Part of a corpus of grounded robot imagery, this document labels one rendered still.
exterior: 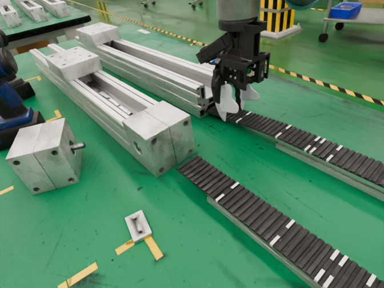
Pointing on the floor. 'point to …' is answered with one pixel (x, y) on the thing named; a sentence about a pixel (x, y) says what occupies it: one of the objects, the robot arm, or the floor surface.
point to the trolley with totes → (351, 16)
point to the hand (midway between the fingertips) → (230, 110)
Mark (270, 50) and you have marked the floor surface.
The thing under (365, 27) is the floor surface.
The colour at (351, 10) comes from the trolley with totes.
